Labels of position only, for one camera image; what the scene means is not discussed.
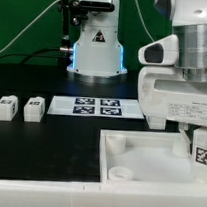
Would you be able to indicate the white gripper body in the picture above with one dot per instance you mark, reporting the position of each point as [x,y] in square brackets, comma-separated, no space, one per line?
[163,94]

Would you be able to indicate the white square tabletop part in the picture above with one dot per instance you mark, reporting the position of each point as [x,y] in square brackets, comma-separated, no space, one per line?
[148,158]

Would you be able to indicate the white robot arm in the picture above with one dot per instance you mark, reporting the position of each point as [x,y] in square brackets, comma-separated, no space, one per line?
[97,54]

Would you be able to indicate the white marker base sheet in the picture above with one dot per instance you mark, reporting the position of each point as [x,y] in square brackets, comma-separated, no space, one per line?
[95,107]

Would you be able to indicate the white front obstacle rail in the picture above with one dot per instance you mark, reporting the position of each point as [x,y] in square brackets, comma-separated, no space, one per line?
[82,194]

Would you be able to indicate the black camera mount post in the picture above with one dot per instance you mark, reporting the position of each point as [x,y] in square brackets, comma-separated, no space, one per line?
[72,15]

